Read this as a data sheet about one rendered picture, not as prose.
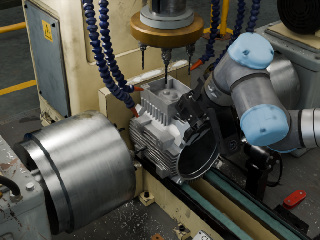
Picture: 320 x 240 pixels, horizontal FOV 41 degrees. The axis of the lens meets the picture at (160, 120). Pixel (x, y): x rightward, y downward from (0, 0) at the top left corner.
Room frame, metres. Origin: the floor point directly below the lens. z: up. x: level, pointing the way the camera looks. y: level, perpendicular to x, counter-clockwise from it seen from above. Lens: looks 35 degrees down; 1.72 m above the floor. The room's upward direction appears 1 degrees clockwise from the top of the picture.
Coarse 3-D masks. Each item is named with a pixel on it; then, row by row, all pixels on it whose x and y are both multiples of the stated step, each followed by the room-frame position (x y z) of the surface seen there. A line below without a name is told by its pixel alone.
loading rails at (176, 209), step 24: (144, 168) 0.94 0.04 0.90; (216, 168) 0.91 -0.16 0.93; (144, 192) 0.91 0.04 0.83; (168, 192) 0.85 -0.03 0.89; (192, 192) 0.82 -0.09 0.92; (216, 192) 0.85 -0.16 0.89; (240, 192) 0.82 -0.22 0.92; (192, 216) 0.77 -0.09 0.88; (216, 216) 0.74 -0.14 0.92; (240, 216) 0.78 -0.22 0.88; (264, 216) 0.74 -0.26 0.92
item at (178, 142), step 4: (136, 108) 0.97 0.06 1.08; (140, 108) 0.96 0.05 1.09; (140, 112) 0.96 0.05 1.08; (180, 136) 0.83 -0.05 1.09; (176, 140) 0.83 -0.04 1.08; (180, 140) 0.82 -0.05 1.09; (176, 144) 0.82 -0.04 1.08; (180, 144) 0.82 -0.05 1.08; (180, 148) 0.82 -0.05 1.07; (216, 160) 0.90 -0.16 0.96; (216, 164) 0.90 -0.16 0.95; (176, 176) 0.83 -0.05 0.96; (176, 180) 0.82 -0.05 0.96; (180, 180) 0.82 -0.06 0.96; (184, 180) 0.83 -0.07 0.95; (180, 184) 0.82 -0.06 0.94
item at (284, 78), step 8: (280, 56) 1.15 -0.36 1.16; (272, 64) 1.11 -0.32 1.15; (280, 64) 1.12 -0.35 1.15; (288, 64) 1.15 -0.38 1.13; (208, 72) 1.15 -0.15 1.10; (272, 72) 1.08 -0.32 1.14; (280, 72) 1.09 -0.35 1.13; (288, 72) 1.11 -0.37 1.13; (296, 72) 1.14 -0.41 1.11; (272, 80) 1.06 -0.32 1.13; (280, 80) 1.07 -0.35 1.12; (288, 80) 1.09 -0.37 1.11; (296, 80) 1.12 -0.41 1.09; (280, 88) 1.06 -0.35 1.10; (288, 88) 1.07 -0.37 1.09; (296, 88) 1.09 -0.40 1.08; (280, 96) 1.05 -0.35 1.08; (288, 96) 1.07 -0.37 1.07; (296, 96) 1.09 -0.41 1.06; (288, 104) 1.06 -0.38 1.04; (232, 112) 1.06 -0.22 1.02
